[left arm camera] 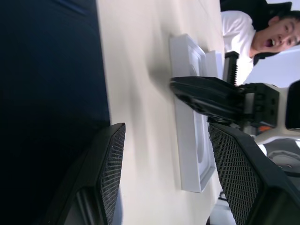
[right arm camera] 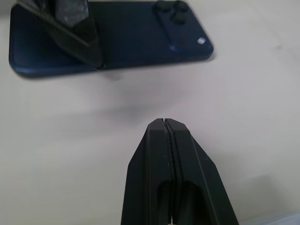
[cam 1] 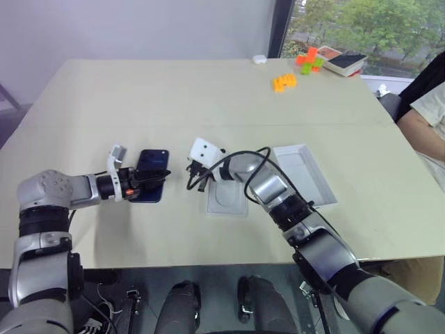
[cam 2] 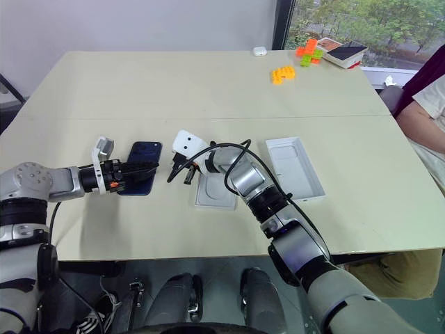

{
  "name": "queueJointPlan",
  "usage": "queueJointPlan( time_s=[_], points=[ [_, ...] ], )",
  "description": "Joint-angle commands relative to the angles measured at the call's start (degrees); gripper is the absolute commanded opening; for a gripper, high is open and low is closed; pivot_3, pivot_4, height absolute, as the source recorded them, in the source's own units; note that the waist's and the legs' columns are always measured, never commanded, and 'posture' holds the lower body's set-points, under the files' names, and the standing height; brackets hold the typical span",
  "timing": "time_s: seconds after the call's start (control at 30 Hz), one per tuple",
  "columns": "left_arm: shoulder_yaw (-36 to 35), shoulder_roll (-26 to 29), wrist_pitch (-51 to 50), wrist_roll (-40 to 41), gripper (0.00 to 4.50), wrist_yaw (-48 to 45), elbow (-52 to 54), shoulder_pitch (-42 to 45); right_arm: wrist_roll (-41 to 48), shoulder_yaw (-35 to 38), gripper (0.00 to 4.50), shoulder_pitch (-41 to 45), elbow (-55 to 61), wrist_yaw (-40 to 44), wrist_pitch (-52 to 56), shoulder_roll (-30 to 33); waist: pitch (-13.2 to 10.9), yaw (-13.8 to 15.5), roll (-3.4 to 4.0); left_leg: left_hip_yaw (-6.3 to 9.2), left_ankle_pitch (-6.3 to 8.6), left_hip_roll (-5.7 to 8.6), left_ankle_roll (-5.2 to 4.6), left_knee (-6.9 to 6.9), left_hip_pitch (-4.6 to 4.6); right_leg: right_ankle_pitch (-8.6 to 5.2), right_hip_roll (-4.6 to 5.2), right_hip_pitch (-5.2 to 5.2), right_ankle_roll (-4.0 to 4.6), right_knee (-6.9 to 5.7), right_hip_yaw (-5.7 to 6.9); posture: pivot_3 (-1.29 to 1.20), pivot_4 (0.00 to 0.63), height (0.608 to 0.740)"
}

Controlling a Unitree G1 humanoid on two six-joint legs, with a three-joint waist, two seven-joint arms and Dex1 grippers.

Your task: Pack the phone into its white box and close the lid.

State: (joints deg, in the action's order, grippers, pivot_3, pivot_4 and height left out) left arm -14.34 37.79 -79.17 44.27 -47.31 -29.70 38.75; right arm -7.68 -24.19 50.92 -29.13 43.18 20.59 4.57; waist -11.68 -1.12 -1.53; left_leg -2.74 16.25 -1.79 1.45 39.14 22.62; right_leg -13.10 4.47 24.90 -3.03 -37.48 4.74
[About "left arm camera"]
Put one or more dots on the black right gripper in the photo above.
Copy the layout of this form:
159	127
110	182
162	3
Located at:
262	105

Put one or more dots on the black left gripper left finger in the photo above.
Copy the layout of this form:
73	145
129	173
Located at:
103	173

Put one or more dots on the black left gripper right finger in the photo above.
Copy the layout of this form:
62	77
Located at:
243	178

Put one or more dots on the white phone box base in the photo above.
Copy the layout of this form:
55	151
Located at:
187	131

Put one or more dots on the silver robot body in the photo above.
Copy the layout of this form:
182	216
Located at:
283	161

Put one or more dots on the person in white shirt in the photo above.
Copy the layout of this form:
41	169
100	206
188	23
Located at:
239	28

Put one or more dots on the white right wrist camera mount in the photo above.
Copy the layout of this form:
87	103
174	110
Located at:
282	131

